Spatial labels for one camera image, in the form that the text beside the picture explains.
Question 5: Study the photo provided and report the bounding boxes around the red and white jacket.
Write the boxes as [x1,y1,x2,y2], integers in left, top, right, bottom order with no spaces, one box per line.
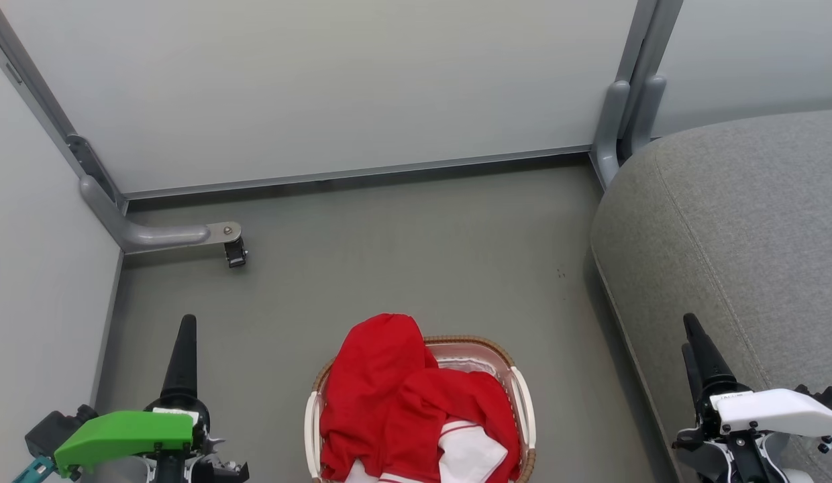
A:
[320,313,522,483]

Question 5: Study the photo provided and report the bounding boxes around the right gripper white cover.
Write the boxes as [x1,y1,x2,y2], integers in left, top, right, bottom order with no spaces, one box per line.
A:
[671,313,832,483]

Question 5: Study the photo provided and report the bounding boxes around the woven laundry basket white handles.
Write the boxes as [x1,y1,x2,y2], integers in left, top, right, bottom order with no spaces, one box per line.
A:
[304,335,537,483]

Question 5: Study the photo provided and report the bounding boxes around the grey fabric sofa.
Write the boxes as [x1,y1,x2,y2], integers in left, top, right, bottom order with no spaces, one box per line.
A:
[590,109,832,483]

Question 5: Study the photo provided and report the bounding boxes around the grey partition bottom rail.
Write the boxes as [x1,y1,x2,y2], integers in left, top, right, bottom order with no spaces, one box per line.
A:
[123,144,592,201]

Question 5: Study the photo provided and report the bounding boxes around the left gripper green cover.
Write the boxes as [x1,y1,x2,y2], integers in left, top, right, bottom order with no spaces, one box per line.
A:
[54,314,250,483]

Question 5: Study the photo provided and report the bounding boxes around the grey partition post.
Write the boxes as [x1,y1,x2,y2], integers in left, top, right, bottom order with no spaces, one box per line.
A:
[621,0,685,160]

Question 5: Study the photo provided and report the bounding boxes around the teal cable connector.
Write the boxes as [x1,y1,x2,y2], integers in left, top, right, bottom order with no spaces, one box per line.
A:
[12,455,57,483]

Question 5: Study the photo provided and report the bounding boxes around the grey partition post bracket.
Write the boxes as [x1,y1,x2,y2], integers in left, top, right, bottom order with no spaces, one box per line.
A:
[591,0,658,190]

